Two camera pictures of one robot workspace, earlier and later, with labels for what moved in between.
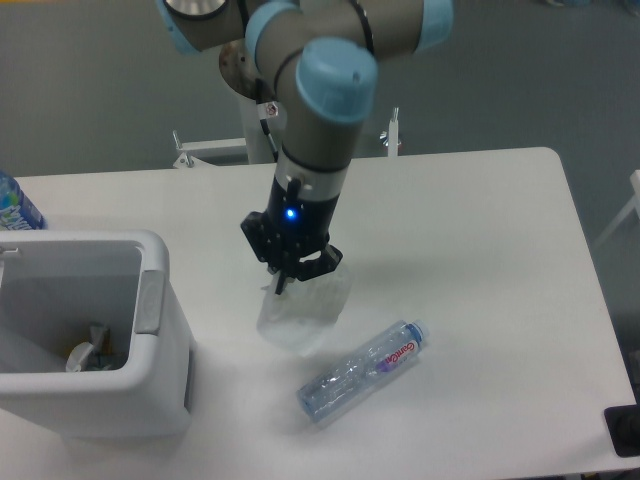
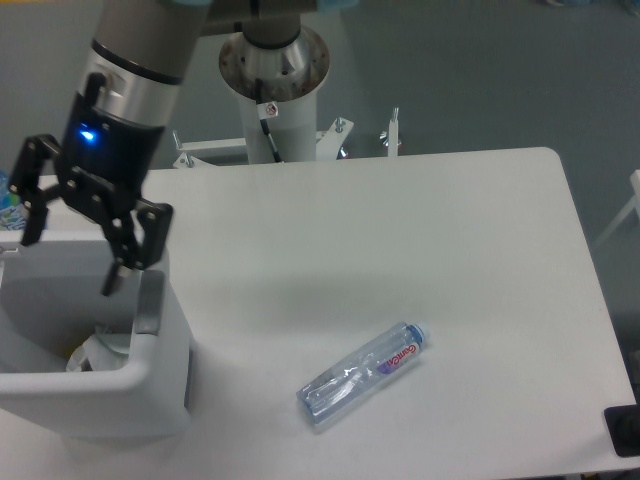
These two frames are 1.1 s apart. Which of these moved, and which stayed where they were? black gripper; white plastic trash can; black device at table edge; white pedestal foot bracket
Moved: black gripper
Stayed: white plastic trash can; white pedestal foot bracket; black device at table edge
